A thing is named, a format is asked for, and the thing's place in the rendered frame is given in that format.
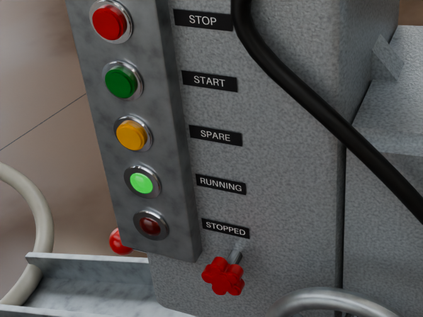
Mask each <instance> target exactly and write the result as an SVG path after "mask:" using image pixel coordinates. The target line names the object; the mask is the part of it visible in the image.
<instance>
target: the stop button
mask: <svg viewBox="0 0 423 317"><path fill-rule="evenodd" d="M93 25H94V28H95V30H96V31H97V32H98V33H99V34H100V35H101V36H102V37H103V38H105V39H107V40H117V39H119V38H120V37H121V36H122V35H123V34H124V32H125V22H124V20H123V18H122V16H121V15H120V13H119V12H118V11H116V10H115V9H113V8H111V7H108V6H102V7H100V8H98V9H97V10H96V11H95V12H94V14H93Z"/></svg>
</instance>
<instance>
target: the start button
mask: <svg viewBox="0 0 423 317"><path fill-rule="evenodd" d="M105 82H106V86H107V88H108V89H109V90H110V91H111V92H112V93H113V94H114V95H115V96H117V97H120V98H129V97H131V96H132V95H133V94H134V92H135V90H136V83H135V80H134V78H133V77H132V75H131V74H130V73H129V72H127V71H126V70H125V69H122V68H118V67H115V68H112V69H110V70H109V71H108V72H107V73H106V75H105Z"/></svg>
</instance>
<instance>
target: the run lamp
mask: <svg viewBox="0 0 423 317"><path fill-rule="evenodd" d="M130 182H131V185H132V186H133V188H134V189H135V190H137V191H138V192H141V193H144V194H147V193H150V192H151V191H152V189H153V187H152V183H151V181H150V179H149V178H148V177H146V176H145V175H143V174H139V173H134V174H132V175H131V177H130Z"/></svg>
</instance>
